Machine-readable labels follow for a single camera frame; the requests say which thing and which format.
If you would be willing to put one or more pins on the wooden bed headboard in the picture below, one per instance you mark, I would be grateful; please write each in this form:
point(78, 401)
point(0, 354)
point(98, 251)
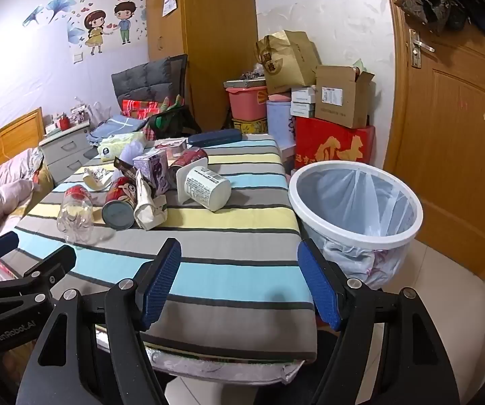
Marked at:
point(10, 135)

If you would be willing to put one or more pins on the clear plastic bottle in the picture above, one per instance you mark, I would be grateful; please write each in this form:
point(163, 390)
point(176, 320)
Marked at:
point(75, 215)

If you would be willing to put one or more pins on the brown patterned handbag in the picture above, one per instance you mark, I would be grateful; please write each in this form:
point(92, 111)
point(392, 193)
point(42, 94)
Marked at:
point(419, 4)

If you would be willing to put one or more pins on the translucent bin liner bag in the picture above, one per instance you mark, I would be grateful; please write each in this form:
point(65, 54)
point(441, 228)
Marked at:
point(352, 206)

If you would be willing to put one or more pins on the pink bedding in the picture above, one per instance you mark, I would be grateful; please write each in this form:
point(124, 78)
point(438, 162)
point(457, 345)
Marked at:
point(10, 177)

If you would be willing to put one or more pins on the red drink can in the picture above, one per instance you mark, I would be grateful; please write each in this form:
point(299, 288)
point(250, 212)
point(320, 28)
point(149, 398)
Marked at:
point(118, 213)
point(189, 156)

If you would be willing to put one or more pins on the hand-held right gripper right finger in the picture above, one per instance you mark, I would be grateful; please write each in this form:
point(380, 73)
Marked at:
point(318, 287)

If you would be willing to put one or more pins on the grey padded chair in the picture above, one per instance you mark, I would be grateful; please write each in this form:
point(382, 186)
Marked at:
point(145, 78)

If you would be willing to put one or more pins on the brown paper bag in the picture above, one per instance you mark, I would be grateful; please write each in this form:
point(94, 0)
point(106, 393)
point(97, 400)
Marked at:
point(286, 63)

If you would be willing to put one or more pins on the small red jar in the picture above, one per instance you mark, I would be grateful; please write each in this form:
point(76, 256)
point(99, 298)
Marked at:
point(63, 123)

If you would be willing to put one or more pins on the small white box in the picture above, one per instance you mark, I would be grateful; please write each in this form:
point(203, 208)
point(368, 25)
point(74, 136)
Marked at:
point(301, 109)
point(303, 93)

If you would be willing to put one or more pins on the wooden door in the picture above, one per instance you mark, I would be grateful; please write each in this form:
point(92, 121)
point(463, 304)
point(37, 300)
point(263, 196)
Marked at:
point(449, 135)

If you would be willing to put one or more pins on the brown snack packet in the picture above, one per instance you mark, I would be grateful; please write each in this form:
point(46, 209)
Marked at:
point(124, 168)

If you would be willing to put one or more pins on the grey drawer nightstand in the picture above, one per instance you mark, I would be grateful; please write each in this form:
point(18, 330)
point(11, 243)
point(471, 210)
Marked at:
point(65, 152)

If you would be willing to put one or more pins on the red plaid cloth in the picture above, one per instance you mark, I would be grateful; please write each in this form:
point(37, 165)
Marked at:
point(137, 107)

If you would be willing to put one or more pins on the lavender round box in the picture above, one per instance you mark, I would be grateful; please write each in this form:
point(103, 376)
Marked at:
point(279, 122)

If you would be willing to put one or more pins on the green tissue pack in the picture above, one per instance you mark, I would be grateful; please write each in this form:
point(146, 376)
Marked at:
point(113, 147)

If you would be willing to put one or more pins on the open cardboard box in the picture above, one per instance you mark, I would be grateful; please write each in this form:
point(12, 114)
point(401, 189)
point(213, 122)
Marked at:
point(339, 105)

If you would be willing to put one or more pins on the striped table cloth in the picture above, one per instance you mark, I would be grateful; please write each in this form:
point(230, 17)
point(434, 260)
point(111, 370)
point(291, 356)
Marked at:
point(234, 257)

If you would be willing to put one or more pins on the strawberry milk carton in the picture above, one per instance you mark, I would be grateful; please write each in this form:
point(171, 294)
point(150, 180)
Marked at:
point(170, 145)

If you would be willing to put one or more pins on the wooden wardrobe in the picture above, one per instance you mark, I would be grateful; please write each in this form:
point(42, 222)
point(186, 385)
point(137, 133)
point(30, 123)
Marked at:
point(213, 50)

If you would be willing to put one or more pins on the cartoon couple wall sticker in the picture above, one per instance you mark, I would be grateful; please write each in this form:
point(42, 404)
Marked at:
point(94, 29)

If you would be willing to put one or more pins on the patterned paper cup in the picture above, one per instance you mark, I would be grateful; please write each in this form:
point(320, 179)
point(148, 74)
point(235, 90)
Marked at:
point(147, 213)

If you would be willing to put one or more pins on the white paper tag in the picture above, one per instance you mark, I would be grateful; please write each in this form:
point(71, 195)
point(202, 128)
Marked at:
point(169, 5)

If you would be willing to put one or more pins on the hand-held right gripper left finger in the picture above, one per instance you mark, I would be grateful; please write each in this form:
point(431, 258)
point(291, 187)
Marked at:
point(160, 287)

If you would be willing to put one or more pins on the black and green bag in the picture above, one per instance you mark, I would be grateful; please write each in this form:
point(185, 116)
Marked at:
point(170, 122)

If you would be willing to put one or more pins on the yellow patterned box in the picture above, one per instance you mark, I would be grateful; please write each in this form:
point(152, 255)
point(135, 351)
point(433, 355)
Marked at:
point(248, 125)

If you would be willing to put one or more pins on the white square box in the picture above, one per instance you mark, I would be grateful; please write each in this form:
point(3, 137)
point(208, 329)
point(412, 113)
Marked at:
point(286, 156)

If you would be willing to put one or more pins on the blue checked folded cloth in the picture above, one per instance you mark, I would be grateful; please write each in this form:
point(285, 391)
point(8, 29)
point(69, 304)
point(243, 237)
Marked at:
point(115, 126)

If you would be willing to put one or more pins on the pink storage box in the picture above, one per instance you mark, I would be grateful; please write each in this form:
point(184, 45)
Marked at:
point(246, 103)

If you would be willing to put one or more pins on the grey tray of clutter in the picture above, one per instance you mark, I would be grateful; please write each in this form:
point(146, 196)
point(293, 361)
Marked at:
point(244, 81)

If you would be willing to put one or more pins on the white labelled paper cup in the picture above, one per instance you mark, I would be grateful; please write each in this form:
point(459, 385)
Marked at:
point(208, 190)

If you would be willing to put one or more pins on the white round trash bin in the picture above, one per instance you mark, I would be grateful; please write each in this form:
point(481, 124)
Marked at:
point(407, 236)

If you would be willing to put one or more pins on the red gift box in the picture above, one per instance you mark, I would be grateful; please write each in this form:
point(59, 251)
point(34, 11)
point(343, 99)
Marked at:
point(335, 143)

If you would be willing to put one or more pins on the white light switch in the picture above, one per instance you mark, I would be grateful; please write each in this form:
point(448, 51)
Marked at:
point(77, 57)

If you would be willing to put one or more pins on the crumpled white wrapper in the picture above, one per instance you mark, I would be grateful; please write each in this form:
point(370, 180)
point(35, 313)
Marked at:
point(96, 178)

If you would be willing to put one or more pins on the navy glasses case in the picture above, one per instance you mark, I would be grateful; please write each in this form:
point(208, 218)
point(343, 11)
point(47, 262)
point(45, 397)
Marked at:
point(215, 138)

